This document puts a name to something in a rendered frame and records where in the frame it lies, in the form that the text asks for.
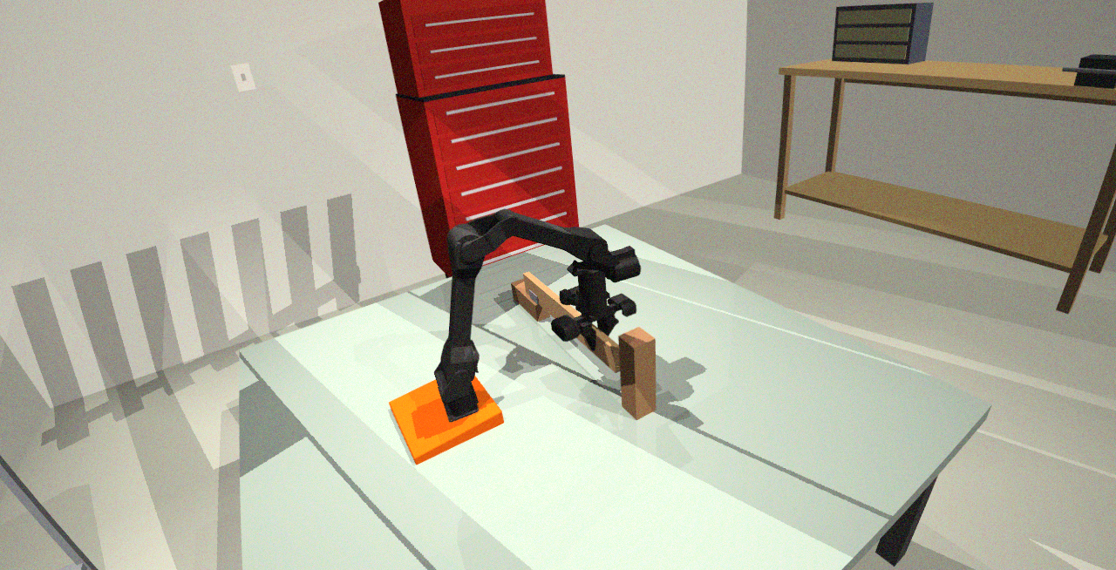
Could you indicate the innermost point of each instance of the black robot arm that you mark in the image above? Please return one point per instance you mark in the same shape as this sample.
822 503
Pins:
468 244

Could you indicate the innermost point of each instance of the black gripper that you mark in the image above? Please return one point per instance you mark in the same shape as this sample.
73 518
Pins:
594 308

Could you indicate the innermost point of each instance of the long wooden rail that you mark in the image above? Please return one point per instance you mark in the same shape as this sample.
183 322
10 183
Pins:
605 348

